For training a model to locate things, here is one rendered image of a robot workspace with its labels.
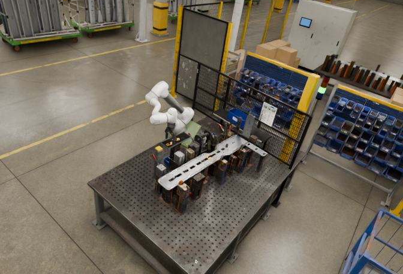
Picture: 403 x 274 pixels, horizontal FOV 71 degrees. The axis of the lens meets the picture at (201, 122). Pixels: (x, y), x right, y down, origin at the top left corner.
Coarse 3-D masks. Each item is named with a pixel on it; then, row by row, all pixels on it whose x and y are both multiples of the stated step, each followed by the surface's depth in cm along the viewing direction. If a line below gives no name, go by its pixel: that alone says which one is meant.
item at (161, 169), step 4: (160, 164) 306; (160, 168) 300; (164, 168) 301; (156, 172) 307; (160, 172) 301; (164, 172) 304; (160, 176) 304; (156, 184) 316; (156, 188) 319; (160, 188) 314; (160, 192) 318
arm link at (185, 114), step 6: (162, 84) 339; (156, 90) 338; (162, 90) 339; (162, 96) 344; (168, 96) 351; (168, 102) 357; (174, 102) 360; (180, 108) 370; (186, 108) 381; (180, 114) 377; (186, 114) 377; (192, 114) 384; (186, 120) 382
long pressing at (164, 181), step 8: (232, 136) 379; (224, 144) 362; (232, 144) 364; (240, 144) 366; (224, 152) 348; (232, 152) 351; (192, 160) 327; (200, 160) 330; (208, 160) 332; (216, 160) 334; (176, 168) 312; (184, 168) 314; (192, 168) 316; (200, 168) 318; (168, 176) 301; (184, 176) 304; (160, 184) 291; (168, 184) 291; (176, 184) 293
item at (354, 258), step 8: (376, 216) 315; (392, 216) 306; (376, 224) 292; (384, 224) 315; (368, 232) 327; (360, 240) 337; (368, 240) 276; (352, 248) 351; (360, 248) 310; (368, 248) 266; (392, 248) 318; (400, 248) 314; (352, 256) 346; (360, 256) 347; (368, 256) 258; (376, 256) 335; (344, 264) 337; (352, 264) 292; (360, 264) 264; (368, 264) 300; (376, 264) 254; (344, 272) 324; (352, 272) 272; (360, 272) 331; (368, 272) 294; (376, 272) 294; (384, 272) 334; (392, 272) 248
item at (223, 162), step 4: (220, 160) 329; (224, 160) 329; (220, 164) 331; (224, 164) 326; (220, 168) 333; (224, 168) 330; (220, 172) 336; (216, 176) 342; (220, 176) 338; (216, 180) 345; (220, 180) 340; (220, 184) 343
